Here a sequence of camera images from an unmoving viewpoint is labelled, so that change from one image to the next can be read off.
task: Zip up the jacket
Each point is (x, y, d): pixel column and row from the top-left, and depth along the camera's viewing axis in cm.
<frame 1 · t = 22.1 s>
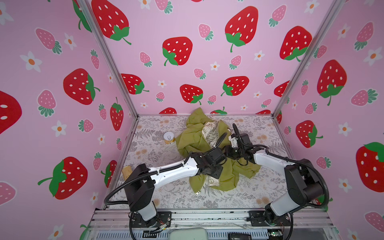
left hand: (218, 170, 80), fingers open
right hand: (220, 151, 90), fingers open
green zip jacket: (200, 136, 100), point 9 cm above the table
small white-lidded can: (169, 137, 103), point 6 cm above the table

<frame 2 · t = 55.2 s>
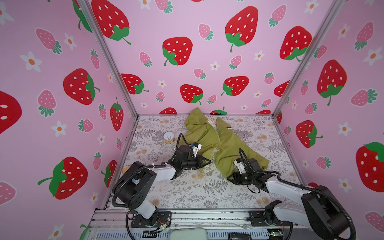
left hand: (211, 162, 82), fingers closed
right hand: (228, 178, 86), fingers open
green zip jacket: (218, 139, 101), point 7 cm above the table
the other named things where they were.

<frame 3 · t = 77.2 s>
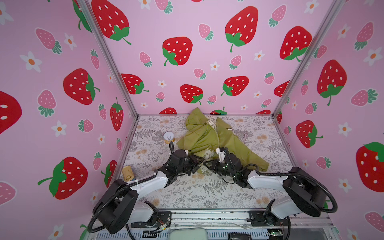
left hand: (205, 161, 81), fingers open
right hand: (201, 164, 81), fingers closed
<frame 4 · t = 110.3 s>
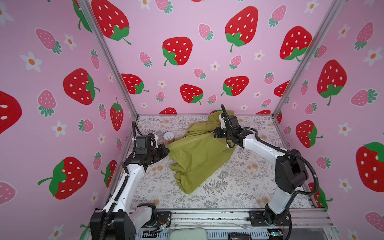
left hand: (169, 148, 81), fingers closed
right hand: (214, 129, 91), fingers closed
green zip jacket: (198, 155, 91), point 8 cm above the table
the other named things where they were.

